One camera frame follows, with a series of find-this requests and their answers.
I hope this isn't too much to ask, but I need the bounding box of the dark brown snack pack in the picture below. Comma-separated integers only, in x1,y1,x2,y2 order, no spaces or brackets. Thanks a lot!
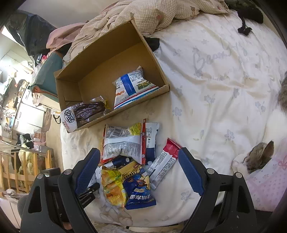
60,96,110,132

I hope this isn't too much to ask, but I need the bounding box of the blue white snack bag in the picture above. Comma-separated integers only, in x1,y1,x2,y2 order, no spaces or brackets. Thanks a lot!
113,66,159,110

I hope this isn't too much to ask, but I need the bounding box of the yellow snack bag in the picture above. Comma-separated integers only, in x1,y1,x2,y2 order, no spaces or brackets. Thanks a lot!
101,166,147,208

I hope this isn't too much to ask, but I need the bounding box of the red white snack bar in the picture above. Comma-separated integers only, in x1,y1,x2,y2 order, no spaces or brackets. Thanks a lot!
146,138,182,190

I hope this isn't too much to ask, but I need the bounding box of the white red-edged snack bag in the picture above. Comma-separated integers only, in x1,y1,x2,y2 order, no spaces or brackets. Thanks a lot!
101,119,146,165

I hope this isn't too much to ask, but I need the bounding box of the blue cartoon snack bag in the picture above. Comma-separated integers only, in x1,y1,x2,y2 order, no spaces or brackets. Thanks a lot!
123,172,156,210

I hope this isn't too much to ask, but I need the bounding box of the white blue small packet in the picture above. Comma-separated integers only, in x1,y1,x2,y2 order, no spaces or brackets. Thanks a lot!
145,122,160,165

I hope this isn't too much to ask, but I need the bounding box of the wooden chair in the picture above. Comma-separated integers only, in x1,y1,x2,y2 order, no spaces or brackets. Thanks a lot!
1,138,53,194

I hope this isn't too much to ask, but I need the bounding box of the pink dotted pillow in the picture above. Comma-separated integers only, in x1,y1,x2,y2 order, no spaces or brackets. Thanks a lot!
246,140,286,212

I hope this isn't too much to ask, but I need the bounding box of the white floral bed sheet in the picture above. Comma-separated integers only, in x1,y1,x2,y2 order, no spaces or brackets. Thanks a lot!
60,10,287,228

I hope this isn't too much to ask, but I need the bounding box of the tabby cat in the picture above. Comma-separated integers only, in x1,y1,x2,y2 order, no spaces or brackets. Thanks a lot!
232,78,286,177

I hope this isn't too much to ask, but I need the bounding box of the brown cardboard box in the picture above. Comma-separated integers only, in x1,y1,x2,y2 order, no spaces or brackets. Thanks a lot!
53,18,170,133

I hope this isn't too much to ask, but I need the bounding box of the teal cushion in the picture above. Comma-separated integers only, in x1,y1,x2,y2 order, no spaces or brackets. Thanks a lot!
29,51,63,102

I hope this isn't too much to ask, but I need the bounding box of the pink cloth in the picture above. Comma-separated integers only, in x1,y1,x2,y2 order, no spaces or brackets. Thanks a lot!
46,23,86,51

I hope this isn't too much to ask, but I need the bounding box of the black plastic bag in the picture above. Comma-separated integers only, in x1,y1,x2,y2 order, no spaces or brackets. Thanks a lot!
5,10,56,58

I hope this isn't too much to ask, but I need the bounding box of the beige checkered quilt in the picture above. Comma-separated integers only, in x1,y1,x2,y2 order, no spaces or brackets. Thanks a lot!
63,0,230,65

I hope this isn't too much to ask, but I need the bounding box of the black cord tassel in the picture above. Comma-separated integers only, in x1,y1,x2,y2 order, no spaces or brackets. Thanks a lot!
237,15,252,36

